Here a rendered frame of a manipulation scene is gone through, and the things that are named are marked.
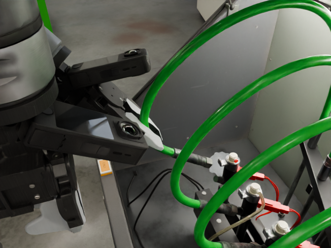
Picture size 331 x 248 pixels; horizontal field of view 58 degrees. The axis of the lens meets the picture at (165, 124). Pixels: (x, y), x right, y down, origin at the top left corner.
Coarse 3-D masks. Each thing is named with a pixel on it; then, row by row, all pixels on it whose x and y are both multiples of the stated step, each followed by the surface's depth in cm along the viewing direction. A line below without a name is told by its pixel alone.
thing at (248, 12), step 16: (272, 0) 40; (288, 0) 40; (304, 0) 41; (240, 16) 39; (320, 16) 44; (208, 32) 40; (192, 48) 40; (176, 64) 41; (160, 80) 42; (144, 112) 44
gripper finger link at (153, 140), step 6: (126, 114) 43; (132, 114) 45; (132, 120) 44; (138, 120) 46; (144, 126) 46; (150, 132) 46; (150, 138) 45; (156, 138) 46; (150, 144) 46; (156, 144) 46; (162, 144) 48
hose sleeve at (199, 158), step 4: (172, 148) 53; (176, 152) 52; (172, 156) 52; (176, 156) 53; (192, 156) 54; (196, 156) 55; (200, 156) 56; (188, 160) 54; (192, 160) 55; (196, 160) 55; (200, 160) 56; (204, 160) 56; (196, 164) 56; (200, 164) 56; (204, 164) 57
